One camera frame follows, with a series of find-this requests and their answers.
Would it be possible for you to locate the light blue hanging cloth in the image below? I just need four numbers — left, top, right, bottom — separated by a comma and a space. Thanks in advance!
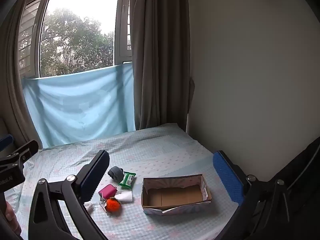
22, 63, 137, 148

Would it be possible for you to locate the green wipes packet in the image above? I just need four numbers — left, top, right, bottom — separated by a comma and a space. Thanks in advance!
118, 171, 137, 190

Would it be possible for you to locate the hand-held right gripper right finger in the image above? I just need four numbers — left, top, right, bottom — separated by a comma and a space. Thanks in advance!
212, 150, 295, 240

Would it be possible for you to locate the cardboard box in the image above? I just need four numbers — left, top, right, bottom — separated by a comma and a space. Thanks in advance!
141, 173, 213, 215

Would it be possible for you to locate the beige curtain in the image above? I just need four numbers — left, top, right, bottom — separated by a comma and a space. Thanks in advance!
0, 4, 43, 148

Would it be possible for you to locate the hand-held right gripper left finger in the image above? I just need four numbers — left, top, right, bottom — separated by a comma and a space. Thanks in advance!
28, 150, 111, 240

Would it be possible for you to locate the green tree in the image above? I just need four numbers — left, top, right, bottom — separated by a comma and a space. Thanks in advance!
40, 8, 115, 77

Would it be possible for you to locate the window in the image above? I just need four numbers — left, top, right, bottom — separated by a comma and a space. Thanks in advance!
17, 0, 133, 78

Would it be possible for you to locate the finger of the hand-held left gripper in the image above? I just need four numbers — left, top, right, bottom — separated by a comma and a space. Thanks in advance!
0, 134, 14, 152
0, 140, 39, 167

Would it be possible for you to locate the brown-grey curtain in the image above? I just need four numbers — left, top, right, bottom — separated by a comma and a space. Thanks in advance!
129, 0, 193, 133

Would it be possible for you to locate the pink pouch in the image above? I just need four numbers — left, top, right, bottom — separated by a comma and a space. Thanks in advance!
98, 184, 118, 199

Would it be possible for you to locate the orange fluffy ball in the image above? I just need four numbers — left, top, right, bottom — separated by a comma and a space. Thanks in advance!
105, 197, 122, 212

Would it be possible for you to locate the grey rolled sock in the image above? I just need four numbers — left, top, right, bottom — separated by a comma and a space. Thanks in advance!
108, 166, 125, 181

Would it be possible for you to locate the person's left hand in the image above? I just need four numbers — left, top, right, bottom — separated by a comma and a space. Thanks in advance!
0, 199, 19, 233

